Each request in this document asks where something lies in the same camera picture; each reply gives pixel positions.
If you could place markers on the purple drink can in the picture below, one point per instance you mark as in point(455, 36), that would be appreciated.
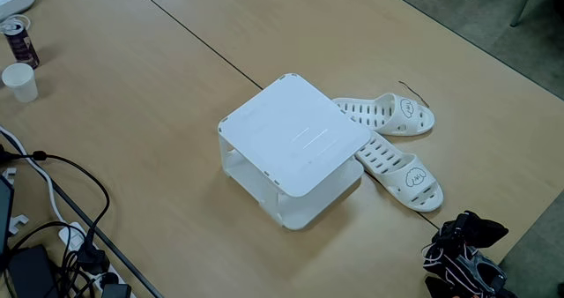
point(22, 46)

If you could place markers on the white slipper with dog print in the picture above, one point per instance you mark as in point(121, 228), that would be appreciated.
point(388, 115)
point(405, 179)

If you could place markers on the white plastic shoe rack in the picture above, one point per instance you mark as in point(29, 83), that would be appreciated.
point(291, 135)

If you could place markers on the black laptop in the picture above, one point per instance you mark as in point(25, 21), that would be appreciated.
point(5, 214)

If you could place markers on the white printed bracket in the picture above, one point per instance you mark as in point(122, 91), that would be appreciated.
point(9, 174)
point(18, 222)

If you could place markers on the white power strip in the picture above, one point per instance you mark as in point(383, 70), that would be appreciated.
point(72, 236)

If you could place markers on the black power plug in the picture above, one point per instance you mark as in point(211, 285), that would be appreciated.
point(94, 260)
point(115, 290)

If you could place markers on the white paper cup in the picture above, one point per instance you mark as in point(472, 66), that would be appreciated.
point(21, 84)

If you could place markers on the black power adapter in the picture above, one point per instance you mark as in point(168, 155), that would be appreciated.
point(33, 273)

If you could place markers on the gray chair leg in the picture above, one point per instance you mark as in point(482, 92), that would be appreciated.
point(524, 2)

